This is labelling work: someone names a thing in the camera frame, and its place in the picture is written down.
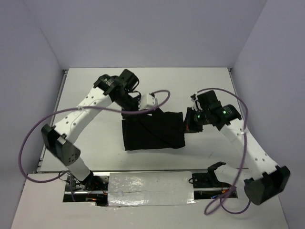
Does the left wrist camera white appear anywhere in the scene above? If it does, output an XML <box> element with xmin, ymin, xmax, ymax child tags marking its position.
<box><xmin>139</xmin><ymin>94</ymin><xmax>158</xmax><ymax>111</ymax></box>

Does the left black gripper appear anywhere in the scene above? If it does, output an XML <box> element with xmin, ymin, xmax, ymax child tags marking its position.
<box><xmin>113</xmin><ymin>93</ymin><xmax>144</xmax><ymax>122</ymax></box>

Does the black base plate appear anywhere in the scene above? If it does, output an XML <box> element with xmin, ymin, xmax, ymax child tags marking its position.
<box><xmin>66</xmin><ymin>174</ymin><xmax>108</xmax><ymax>191</ymax></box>
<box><xmin>188</xmin><ymin>172</ymin><xmax>231</xmax><ymax>188</ymax></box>

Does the black long sleeve shirt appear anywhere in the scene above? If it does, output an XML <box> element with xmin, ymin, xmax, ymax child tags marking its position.
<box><xmin>122</xmin><ymin>108</ymin><xmax>185</xmax><ymax>151</ymax></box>

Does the glossy white tape sheet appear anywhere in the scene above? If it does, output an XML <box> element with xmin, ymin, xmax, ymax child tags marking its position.
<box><xmin>108</xmin><ymin>171</ymin><xmax>195</xmax><ymax>207</ymax></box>

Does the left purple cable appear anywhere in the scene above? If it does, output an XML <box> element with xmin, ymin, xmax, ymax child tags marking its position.
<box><xmin>18</xmin><ymin>89</ymin><xmax>171</xmax><ymax>202</ymax></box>

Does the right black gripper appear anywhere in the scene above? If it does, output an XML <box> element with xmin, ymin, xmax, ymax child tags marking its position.
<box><xmin>179</xmin><ymin>106</ymin><xmax>210</xmax><ymax>134</ymax></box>

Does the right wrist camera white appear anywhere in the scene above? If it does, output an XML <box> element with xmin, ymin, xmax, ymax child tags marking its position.
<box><xmin>191</xmin><ymin>94</ymin><xmax>202</xmax><ymax>111</ymax></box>

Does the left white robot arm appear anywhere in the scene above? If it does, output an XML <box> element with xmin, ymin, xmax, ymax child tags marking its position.
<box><xmin>41</xmin><ymin>69</ymin><xmax>140</xmax><ymax>190</ymax></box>

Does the white front board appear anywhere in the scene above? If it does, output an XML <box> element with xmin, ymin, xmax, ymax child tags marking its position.
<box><xmin>12</xmin><ymin>180</ymin><xmax>288</xmax><ymax>229</ymax></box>

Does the aluminium table edge rail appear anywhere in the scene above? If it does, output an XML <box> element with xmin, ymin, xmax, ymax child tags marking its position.
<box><xmin>228</xmin><ymin>67</ymin><xmax>261</xmax><ymax>169</ymax></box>

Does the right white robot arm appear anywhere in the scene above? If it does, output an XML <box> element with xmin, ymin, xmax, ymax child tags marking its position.
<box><xmin>184</xmin><ymin>90</ymin><xmax>291</xmax><ymax>205</ymax></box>

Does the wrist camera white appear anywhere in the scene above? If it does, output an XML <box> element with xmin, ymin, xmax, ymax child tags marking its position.
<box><xmin>191</xmin><ymin>94</ymin><xmax>202</xmax><ymax>111</ymax></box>
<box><xmin>139</xmin><ymin>94</ymin><xmax>158</xmax><ymax>111</ymax></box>

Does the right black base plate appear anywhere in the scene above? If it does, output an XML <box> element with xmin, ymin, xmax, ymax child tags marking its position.
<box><xmin>188</xmin><ymin>172</ymin><xmax>231</xmax><ymax>188</ymax></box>

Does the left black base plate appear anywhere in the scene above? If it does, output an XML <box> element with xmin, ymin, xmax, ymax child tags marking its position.
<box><xmin>66</xmin><ymin>174</ymin><xmax>108</xmax><ymax>191</ymax></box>

